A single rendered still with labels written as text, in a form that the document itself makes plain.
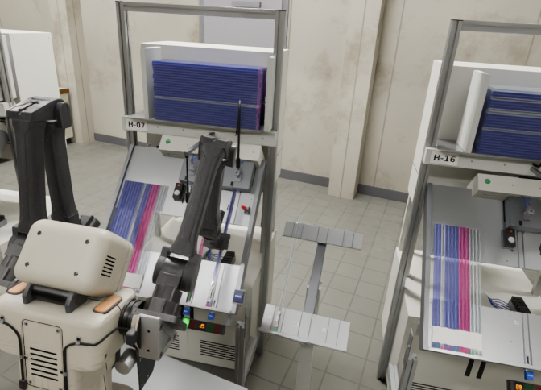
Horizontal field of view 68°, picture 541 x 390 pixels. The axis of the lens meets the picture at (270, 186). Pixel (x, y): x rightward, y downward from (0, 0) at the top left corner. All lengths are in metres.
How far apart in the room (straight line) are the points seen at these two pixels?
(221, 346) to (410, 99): 3.29
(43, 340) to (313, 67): 4.18
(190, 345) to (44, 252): 1.50
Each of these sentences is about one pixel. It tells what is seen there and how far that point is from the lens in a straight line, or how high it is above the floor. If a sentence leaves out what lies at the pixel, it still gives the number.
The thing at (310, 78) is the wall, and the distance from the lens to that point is 4.81.
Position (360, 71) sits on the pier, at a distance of 4.41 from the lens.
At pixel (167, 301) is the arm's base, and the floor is 1.23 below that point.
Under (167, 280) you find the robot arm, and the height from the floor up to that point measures 1.25.
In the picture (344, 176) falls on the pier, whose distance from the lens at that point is 4.67.
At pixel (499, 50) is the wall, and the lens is 4.60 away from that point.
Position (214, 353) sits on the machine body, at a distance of 2.40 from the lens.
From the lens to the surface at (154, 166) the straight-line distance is 2.05.
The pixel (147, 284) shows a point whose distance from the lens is 1.89.
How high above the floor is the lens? 1.85
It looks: 22 degrees down
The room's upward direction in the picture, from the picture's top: 3 degrees clockwise
